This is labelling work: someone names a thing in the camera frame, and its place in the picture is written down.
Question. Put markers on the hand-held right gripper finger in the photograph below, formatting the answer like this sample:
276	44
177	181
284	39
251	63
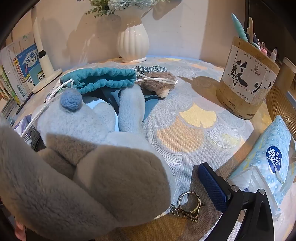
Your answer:
212	185

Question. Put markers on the pale blue plush toy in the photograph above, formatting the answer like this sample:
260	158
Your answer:
81	120

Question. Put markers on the blue dotted tissue pack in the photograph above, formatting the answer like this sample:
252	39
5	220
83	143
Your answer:
270	157

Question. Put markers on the brown plush toy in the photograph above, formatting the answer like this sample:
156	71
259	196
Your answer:
159	87

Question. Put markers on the bamboo pen holder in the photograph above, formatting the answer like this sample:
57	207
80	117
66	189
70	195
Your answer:
247	78

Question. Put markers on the striped scrunchie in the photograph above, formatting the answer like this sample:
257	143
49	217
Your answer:
148	68

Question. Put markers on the white pen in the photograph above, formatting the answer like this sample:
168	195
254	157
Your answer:
274	54

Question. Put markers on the teal ribbed pen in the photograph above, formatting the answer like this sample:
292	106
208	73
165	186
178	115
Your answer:
238	25

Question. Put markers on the beige pen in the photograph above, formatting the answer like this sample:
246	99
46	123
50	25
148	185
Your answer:
251	26

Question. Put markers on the white ribbed vase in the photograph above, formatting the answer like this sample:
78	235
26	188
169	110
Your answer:
131	39

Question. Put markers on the black pen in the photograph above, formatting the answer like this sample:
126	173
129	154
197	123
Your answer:
24	102

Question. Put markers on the white desk lamp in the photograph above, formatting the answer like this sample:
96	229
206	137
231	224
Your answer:
44	61

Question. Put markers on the row of books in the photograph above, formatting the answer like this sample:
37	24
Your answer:
7	92

